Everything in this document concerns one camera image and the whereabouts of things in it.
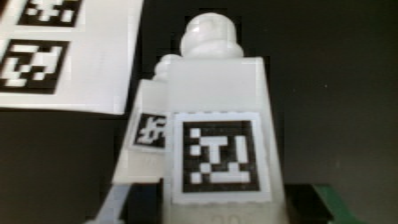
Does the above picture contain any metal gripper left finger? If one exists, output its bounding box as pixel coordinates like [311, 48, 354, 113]
[91, 185, 130, 224]

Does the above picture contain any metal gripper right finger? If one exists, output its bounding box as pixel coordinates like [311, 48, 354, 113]
[315, 184, 356, 224]

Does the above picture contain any white table leg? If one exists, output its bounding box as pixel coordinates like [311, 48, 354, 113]
[112, 13, 290, 224]

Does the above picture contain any white sheet with markers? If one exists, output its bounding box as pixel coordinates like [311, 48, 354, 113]
[0, 0, 144, 114]

